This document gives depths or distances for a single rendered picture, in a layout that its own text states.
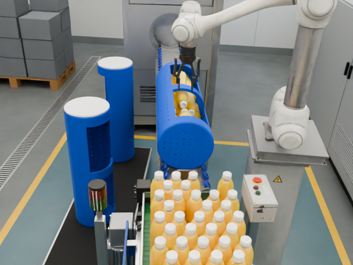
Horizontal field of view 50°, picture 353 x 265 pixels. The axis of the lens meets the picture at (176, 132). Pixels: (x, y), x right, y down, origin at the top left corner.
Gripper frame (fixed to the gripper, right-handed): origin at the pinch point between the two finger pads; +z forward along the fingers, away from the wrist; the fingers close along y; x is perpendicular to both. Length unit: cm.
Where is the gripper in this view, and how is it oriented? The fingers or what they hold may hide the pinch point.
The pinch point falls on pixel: (185, 84)
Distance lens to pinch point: 198.8
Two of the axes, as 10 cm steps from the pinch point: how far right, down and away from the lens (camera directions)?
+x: 0.5, 5.0, -8.7
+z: -0.5, 8.7, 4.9
